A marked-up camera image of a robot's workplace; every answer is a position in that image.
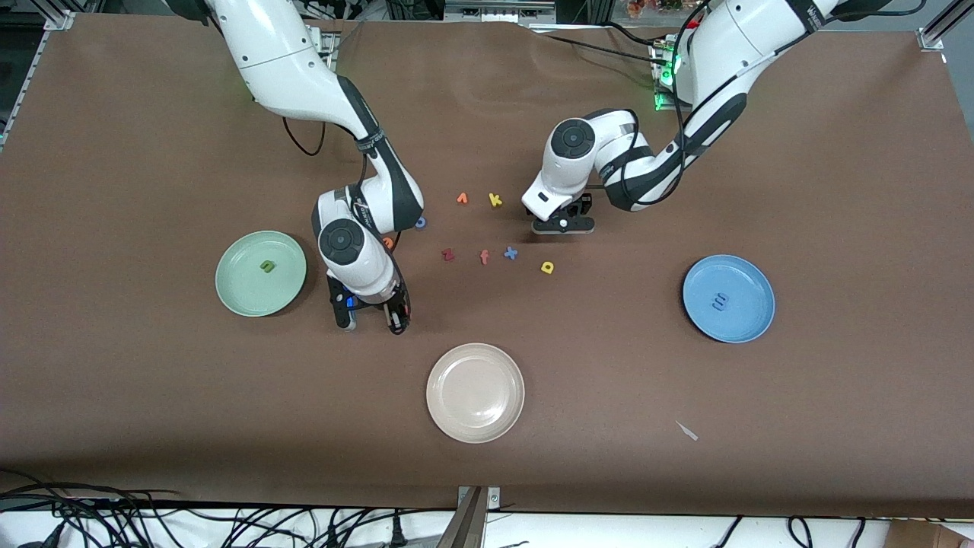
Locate grey metal bracket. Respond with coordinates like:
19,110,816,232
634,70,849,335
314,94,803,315
435,486,501,548

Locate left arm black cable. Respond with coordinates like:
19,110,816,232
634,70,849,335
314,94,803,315
620,0,716,203

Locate brown table cover sheet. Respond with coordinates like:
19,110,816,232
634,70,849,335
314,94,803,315
0,14,974,518

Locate cardboard box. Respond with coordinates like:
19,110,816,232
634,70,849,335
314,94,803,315
885,520,974,548

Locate aluminium frame extrusion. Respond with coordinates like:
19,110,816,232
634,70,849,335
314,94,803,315
917,0,974,51

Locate long black base cable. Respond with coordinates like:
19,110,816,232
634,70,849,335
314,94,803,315
527,30,670,69

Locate grey metal box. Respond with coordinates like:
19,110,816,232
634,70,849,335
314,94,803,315
444,0,558,24

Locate beige plate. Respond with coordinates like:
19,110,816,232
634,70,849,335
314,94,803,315
425,342,526,444

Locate blue plate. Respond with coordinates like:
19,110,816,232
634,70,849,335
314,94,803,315
682,254,776,345

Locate tangled black cables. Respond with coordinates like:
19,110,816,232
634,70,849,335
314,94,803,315
0,468,427,548

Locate green plate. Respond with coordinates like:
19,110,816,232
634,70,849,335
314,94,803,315
215,230,308,317

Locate short black base cable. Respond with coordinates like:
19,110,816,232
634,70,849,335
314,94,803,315
603,20,670,48

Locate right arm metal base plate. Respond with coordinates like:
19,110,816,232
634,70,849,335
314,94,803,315
304,27,338,73

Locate aluminium frame rail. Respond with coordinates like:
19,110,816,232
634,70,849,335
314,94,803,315
0,11,77,153

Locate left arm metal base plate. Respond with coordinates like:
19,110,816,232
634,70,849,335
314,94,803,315
653,42,686,113

